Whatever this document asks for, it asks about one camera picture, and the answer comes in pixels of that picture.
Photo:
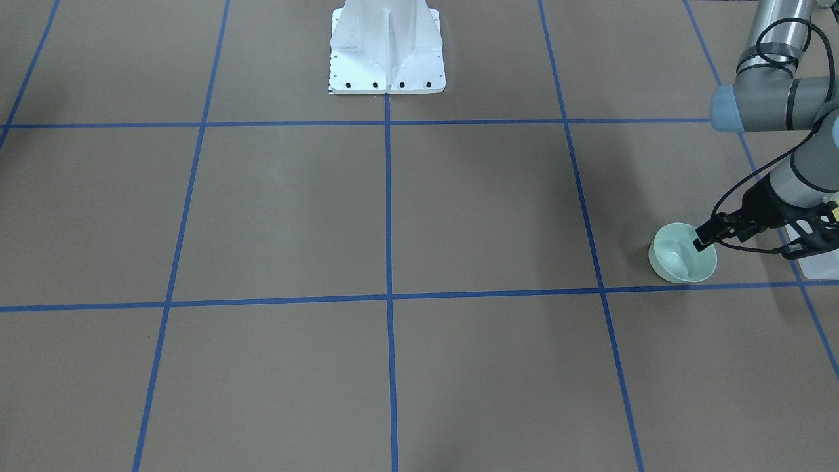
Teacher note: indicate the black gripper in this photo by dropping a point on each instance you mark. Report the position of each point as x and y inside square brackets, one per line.
[756, 202]

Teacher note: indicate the pale green bowl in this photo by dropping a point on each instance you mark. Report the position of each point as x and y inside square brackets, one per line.
[673, 256]

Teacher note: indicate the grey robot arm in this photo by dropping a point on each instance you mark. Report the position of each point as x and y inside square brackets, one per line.
[786, 80]

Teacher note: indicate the white paper sheet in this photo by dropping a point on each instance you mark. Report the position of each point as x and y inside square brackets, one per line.
[815, 267]

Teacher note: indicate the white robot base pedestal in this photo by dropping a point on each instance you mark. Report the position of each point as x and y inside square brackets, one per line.
[386, 47]

